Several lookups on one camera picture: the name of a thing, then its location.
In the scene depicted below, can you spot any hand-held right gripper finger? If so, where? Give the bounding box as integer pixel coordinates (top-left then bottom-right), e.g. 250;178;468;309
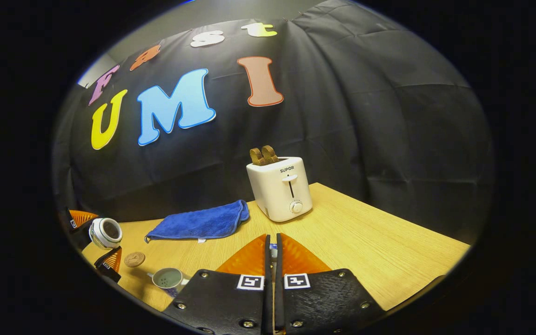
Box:
275;233;385;335
163;234;273;335

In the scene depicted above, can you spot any white green-label water bottle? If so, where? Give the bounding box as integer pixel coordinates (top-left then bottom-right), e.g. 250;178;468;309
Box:
88;217;123;249

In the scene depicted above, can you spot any white blue-patterned teacup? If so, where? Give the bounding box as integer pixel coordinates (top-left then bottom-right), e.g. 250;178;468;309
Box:
147;268;190;298

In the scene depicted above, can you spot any blue towel cloth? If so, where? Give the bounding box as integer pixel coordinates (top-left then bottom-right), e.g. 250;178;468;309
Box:
145;200;250;243

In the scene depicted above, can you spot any white toaster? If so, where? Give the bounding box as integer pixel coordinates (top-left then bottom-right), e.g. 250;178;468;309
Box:
246;157;313;222

